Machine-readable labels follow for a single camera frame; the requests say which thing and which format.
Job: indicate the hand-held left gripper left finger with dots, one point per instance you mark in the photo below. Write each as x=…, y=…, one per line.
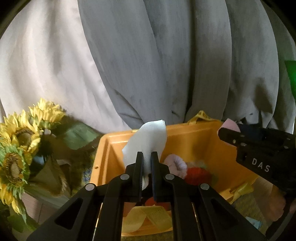
x=140, y=169

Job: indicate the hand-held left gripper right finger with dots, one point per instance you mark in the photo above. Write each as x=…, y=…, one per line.
x=154, y=171

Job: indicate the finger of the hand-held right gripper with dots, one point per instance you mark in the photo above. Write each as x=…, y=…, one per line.
x=229, y=135
x=251, y=129

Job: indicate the pink soft pad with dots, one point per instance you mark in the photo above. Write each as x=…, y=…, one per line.
x=229, y=125

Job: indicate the white ruffled scrunchie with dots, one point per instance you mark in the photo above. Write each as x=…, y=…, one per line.
x=177, y=163

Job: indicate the white cloth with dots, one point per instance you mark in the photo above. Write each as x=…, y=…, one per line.
x=148, y=139

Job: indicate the orange plastic crate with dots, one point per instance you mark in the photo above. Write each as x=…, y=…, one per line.
x=192, y=141

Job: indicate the red pompom plush toy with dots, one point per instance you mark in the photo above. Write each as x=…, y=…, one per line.
x=197, y=177

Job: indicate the person's right hand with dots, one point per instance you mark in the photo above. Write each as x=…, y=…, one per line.
x=275, y=201

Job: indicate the yellow ribbon bow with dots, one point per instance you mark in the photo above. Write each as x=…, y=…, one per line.
x=240, y=190
x=201, y=115
x=150, y=215

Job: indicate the yellow blue plaid table runner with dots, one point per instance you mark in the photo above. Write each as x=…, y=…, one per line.
x=247, y=206

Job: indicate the green flat object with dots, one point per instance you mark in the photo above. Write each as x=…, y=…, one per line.
x=291, y=71

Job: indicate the wide grey curtain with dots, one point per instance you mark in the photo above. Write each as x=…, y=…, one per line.
x=185, y=58

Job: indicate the green vase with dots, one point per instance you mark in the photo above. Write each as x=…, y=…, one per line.
x=49, y=178

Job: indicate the sunflower bouquet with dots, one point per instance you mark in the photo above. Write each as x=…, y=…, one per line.
x=20, y=139

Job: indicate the beige curtain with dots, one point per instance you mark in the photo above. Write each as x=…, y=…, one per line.
x=46, y=69

